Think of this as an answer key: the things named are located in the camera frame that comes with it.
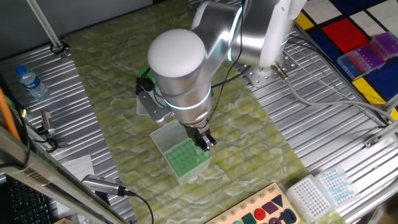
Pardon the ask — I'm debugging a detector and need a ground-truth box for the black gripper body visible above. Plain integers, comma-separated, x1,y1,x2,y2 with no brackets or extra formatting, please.
182,119,211,138

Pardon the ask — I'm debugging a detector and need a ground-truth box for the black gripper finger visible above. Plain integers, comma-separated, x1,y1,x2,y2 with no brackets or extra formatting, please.
190,133,206,152
201,130,218,150

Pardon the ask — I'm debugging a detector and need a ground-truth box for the clear tip box green rack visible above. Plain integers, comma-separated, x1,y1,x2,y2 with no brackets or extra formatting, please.
150,119,212,187
136,65,156,116

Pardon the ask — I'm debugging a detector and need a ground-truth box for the green marble patterned mat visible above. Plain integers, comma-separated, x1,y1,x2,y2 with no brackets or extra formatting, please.
65,0,348,224

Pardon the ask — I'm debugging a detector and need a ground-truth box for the wooden shape puzzle board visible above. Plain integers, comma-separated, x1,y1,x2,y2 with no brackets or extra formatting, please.
203,182,302,224

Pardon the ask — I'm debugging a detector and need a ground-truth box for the red circle puzzle piece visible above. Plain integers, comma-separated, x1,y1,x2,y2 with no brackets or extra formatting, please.
254,207,267,221

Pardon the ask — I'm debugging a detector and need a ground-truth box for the purple square puzzle piece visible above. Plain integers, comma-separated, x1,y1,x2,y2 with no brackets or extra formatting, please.
261,201,279,215

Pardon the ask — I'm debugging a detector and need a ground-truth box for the white rack tip box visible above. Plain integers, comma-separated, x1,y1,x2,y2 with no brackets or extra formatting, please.
285,174,334,222

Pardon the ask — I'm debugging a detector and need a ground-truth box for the white paper sheet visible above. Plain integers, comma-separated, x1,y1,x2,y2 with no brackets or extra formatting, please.
60,154,96,183

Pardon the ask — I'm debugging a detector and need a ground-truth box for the blue rack tip box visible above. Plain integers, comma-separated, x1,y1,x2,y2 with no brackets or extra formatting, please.
315,164,362,208

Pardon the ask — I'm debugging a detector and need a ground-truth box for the clear water bottle blue cap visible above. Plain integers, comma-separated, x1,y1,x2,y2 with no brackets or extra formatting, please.
15,65,50,101

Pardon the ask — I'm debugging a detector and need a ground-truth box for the colour block floor mat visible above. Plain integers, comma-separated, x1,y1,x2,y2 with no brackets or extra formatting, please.
294,0,398,121

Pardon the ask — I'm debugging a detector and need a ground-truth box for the purple rack tip box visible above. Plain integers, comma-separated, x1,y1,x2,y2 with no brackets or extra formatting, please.
369,32,398,62
336,43,386,81

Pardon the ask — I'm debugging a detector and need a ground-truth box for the black keyboard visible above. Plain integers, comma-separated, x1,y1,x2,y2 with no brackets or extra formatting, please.
4,179,52,224

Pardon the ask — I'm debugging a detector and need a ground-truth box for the thin silver rod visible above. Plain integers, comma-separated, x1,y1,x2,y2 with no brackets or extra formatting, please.
26,0,69,59

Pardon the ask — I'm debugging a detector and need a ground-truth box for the orange pipe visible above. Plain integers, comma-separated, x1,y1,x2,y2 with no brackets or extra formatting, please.
0,86,21,142

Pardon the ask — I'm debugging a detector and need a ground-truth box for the cardboard carton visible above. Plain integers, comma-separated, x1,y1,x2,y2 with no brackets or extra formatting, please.
368,207,398,224

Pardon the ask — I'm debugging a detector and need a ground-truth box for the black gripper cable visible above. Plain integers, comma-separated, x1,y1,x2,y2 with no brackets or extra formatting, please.
205,0,252,124

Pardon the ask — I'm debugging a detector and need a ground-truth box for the silver camera mount bracket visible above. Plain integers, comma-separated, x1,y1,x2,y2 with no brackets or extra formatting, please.
136,90,174,126

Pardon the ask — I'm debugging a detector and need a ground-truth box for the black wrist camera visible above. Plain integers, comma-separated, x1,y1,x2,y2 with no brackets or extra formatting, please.
136,74,155,95

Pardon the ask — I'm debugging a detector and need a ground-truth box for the black camera cable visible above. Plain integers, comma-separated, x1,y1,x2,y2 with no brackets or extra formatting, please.
124,189,155,224

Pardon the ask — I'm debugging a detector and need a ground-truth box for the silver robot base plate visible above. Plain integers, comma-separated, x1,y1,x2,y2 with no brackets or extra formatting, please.
242,51,299,90

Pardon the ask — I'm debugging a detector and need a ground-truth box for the grey cable metal connector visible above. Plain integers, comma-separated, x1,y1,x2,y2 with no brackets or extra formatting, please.
271,61,396,124

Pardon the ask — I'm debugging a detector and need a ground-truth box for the silver depth camera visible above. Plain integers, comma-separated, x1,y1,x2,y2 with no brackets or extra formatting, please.
81,174,136,197

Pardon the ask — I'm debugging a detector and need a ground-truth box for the blue ring puzzle piece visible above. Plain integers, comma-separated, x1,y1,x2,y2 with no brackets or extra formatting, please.
277,208,298,224

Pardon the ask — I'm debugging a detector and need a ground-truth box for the aluminium frame beam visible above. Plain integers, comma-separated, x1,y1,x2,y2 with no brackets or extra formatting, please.
0,124,128,224

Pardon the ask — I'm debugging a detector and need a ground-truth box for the aluminium profile rail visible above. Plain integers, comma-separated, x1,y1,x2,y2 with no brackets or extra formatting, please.
363,93,398,149

